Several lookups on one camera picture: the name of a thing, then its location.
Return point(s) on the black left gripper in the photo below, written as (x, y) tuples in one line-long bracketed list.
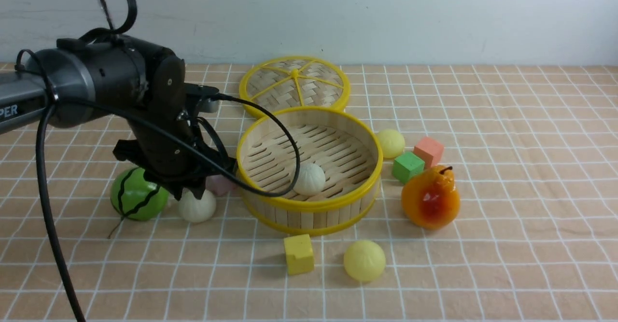
[(165, 162)]

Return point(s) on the white bun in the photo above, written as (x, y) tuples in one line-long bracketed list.
[(311, 179), (196, 210)]

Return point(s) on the yellow bun front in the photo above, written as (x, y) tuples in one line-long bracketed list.
[(364, 261)]

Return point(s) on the yellow bun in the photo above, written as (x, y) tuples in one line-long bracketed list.
[(364, 261), (392, 143)]

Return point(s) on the yellow bun back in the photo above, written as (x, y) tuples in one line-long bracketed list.
[(392, 143)]

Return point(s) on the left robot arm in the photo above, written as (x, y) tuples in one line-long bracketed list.
[(77, 82)]

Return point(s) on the bamboo steamer lid yellow rim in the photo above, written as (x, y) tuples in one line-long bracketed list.
[(295, 81)]

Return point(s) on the bamboo steamer tray yellow rim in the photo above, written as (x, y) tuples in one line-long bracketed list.
[(343, 146)]

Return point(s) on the pink wooden cube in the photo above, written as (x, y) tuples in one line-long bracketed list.
[(219, 185)]

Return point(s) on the green toy watermelon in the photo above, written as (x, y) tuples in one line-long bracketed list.
[(136, 199)]

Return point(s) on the yellow wooden block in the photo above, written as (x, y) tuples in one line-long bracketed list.
[(299, 255)]

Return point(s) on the green wooden cube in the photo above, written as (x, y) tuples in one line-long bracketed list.
[(406, 166)]

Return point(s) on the orange toy pear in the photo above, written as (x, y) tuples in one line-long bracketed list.
[(431, 199)]

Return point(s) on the salmon wooden cube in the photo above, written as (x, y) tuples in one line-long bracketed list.
[(429, 150)]

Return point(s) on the checkered orange tablecloth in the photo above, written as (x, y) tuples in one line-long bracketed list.
[(534, 149)]

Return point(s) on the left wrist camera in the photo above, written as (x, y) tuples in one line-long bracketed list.
[(200, 99)]

